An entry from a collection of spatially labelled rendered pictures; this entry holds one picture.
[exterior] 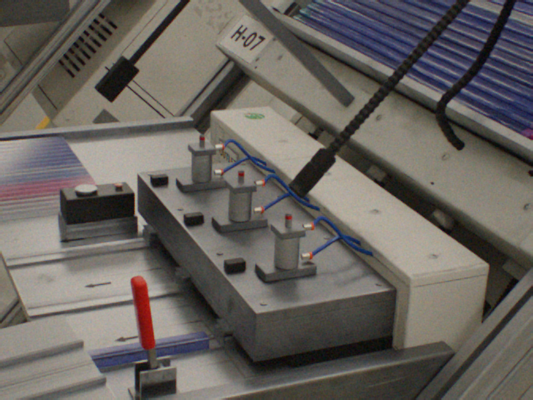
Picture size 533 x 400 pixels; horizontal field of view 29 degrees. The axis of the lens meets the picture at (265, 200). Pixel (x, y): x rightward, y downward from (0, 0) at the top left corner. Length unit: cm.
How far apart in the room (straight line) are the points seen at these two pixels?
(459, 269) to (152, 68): 146
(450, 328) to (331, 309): 12
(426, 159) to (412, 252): 14
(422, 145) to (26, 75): 125
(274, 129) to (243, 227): 25
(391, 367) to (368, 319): 5
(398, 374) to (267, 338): 12
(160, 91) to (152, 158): 94
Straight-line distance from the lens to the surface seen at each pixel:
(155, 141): 141
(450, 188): 98
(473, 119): 96
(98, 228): 111
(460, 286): 90
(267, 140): 118
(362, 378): 87
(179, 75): 228
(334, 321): 88
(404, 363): 88
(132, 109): 227
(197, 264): 96
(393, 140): 107
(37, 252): 108
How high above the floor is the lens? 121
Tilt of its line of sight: 1 degrees down
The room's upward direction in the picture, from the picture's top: 41 degrees clockwise
